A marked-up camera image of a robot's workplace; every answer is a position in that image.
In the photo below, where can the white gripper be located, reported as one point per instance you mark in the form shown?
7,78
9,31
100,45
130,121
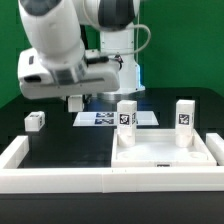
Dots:
90,76

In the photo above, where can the white square table top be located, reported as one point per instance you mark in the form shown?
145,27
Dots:
157,148

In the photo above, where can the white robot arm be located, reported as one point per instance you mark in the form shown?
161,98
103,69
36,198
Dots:
79,47

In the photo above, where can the white sheet with tags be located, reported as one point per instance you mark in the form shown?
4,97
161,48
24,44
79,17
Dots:
144,118

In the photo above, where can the white U-shaped obstacle fence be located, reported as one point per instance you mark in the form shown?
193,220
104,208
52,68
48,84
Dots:
14,180

